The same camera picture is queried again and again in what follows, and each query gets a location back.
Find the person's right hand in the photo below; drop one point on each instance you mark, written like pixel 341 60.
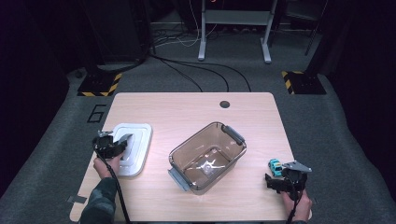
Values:
pixel 303 207

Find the clear brown storage box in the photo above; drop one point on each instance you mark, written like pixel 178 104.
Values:
pixel 207 158

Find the blue toy car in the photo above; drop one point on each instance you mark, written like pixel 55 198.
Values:
pixel 275 167

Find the grey metal stand frame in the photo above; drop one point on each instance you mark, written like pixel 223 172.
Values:
pixel 202 37

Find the black yellow striped base plate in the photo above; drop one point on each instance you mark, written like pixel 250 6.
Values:
pixel 98 84
pixel 306 83

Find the person's left hand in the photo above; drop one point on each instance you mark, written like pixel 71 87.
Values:
pixel 106 166

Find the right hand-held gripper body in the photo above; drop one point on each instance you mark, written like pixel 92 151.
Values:
pixel 295 179

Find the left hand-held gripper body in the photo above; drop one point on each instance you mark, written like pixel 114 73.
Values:
pixel 105 145

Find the dark cabinet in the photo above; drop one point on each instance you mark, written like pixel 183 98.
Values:
pixel 118 31

